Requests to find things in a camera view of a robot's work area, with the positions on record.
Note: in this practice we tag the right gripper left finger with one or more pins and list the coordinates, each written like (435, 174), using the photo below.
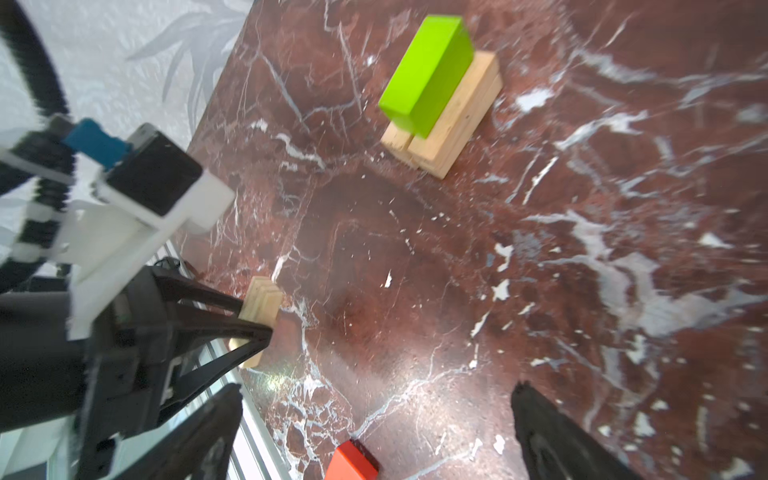
(200, 448)

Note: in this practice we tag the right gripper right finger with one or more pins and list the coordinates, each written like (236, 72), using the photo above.
(555, 447)

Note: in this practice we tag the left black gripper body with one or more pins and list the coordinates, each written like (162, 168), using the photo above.
(103, 388)

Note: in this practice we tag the wide striped wood block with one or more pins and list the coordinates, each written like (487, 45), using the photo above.
(262, 302)

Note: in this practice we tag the red cube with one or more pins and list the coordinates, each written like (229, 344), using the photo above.
(349, 463)

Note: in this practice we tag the plain wood block four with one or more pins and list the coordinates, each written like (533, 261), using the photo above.
(397, 142)

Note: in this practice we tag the plain wood block three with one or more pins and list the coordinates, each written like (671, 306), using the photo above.
(471, 101)

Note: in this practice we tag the green block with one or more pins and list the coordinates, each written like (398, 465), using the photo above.
(428, 74)

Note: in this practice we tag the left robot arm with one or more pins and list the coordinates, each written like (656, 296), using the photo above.
(72, 242)

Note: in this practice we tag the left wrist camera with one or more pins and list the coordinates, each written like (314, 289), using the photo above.
(151, 178)

